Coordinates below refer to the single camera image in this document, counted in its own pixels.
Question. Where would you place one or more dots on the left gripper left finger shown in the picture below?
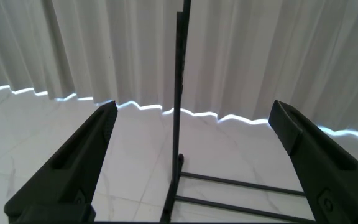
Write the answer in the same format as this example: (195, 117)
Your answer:
(70, 174)

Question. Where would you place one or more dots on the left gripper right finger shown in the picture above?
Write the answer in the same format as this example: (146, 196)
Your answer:
(331, 174)

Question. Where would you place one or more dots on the black clothes rack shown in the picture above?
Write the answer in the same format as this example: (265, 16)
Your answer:
(178, 93)

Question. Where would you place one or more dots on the white curtain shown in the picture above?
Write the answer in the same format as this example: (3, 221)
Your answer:
(244, 56)

